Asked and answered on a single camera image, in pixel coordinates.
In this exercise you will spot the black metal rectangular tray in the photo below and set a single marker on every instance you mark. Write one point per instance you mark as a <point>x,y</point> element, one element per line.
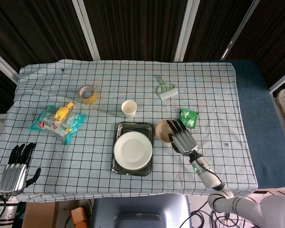
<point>133,127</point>

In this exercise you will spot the green foil sachet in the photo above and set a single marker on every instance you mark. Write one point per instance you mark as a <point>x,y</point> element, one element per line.
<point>188,118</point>

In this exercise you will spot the brown cardboard box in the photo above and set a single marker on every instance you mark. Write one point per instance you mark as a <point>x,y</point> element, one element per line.
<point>38,213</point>

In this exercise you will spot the orange box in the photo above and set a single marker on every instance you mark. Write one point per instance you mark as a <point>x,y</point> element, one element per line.
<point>78,216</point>

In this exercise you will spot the beige round bowl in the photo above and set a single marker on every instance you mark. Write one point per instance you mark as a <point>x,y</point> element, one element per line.
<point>162,130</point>

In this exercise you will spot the blue clear snack package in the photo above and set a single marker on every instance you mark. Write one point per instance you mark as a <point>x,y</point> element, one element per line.
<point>61,129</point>

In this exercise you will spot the white round plate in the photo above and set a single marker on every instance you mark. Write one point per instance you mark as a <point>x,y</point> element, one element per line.
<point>133,149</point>

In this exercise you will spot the white partition frame post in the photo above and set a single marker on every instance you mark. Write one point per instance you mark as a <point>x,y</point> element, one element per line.
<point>2,63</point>
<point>85,26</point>
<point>282,82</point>
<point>240,28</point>
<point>186,28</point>

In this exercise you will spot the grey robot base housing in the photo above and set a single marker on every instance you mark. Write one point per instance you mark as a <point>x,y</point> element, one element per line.
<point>140,206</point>

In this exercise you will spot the green small hand brush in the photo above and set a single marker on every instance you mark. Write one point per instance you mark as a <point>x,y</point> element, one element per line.
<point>166,92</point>

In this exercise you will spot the light blue checked tablecloth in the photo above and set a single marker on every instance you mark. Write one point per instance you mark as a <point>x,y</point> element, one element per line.
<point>204,83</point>

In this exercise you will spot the yellow rubber chicken toy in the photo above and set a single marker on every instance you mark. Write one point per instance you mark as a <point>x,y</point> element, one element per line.
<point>60,112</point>

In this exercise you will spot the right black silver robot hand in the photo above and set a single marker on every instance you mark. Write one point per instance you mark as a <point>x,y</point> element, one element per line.
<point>184,142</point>

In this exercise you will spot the yellow packing tape roll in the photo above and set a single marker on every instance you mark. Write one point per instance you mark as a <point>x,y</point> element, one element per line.
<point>91,99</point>

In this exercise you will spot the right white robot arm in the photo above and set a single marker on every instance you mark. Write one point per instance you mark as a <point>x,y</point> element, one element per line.
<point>211,178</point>

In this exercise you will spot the white paper cup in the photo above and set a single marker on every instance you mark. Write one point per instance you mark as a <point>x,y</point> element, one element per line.
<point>129,108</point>

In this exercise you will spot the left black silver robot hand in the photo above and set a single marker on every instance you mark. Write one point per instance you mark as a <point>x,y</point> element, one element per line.
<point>14,177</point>

